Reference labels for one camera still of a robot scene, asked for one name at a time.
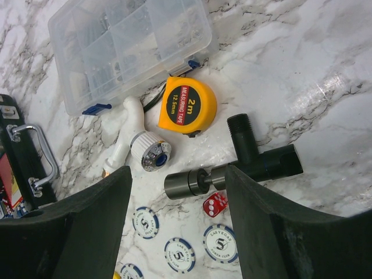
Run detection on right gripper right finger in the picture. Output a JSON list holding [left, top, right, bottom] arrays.
[[225, 166, 371, 278]]

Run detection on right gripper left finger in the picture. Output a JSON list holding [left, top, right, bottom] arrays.
[[1, 166, 133, 278]]

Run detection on yellow round dealer chip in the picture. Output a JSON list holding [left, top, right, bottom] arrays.
[[113, 271, 121, 279]]

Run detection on red translucent die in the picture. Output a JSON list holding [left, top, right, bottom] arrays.
[[203, 192, 228, 217]]

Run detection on white poker chip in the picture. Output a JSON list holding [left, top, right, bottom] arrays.
[[202, 224, 238, 264], [132, 206, 159, 239], [120, 263, 144, 279], [164, 237, 196, 274]]

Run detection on black pipe tee fitting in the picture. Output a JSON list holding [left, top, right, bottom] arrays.
[[226, 113, 304, 184]]

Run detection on grey metal cylinder part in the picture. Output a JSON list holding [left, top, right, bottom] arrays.
[[164, 164, 227, 200]]

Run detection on white plastic valve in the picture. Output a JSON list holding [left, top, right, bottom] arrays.
[[102, 96, 171, 178]]

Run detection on yellow measuring tape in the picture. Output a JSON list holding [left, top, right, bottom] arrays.
[[158, 77, 217, 138]]

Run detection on clear plastic organizer box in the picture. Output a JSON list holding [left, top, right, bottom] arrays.
[[48, 0, 219, 116]]

